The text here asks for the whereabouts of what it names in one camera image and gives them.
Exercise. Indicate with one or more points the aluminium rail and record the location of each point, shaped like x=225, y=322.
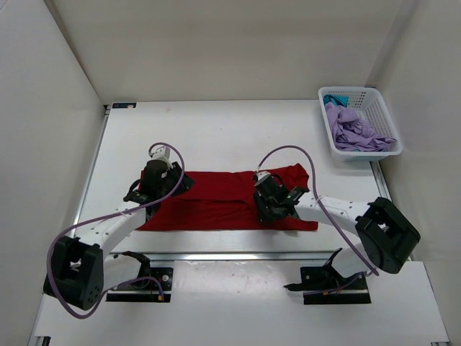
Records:
x=237, y=256

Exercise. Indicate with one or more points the small table label sticker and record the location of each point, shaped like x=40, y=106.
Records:
x=124, y=105

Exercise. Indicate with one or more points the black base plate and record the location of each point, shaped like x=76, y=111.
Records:
x=322, y=288
x=146, y=291

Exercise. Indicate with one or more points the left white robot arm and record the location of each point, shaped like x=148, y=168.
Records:
x=84, y=267

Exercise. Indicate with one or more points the red t shirt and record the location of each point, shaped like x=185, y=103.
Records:
x=218, y=201

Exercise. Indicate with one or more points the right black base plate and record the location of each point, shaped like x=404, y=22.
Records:
x=322, y=288

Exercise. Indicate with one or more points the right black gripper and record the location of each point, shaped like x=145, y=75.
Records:
x=271, y=210

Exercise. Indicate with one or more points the white plastic basket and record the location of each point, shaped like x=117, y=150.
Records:
x=369, y=105

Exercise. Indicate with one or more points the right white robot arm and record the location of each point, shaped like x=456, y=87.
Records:
x=378, y=236

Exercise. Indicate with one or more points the purple t shirt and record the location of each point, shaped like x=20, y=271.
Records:
x=350, y=132

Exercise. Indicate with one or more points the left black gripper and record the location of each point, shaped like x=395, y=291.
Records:
x=178, y=179

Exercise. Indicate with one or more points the teal t shirt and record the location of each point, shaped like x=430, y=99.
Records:
x=336, y=100

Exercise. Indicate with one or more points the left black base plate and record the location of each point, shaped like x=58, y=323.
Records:
x=146, y=291

